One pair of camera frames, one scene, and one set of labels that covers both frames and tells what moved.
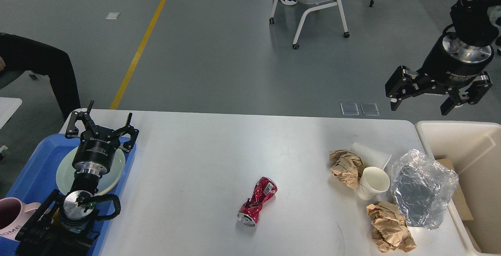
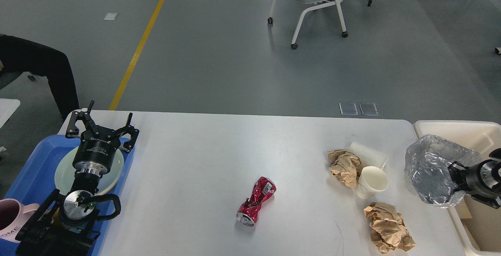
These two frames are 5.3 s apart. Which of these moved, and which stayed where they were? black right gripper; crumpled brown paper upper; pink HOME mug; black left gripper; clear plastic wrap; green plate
Moved: black right gripper; clear plastic wrap
Stayed: pink HOME mug; crumpled brown paper upper; black left gripper; green plate
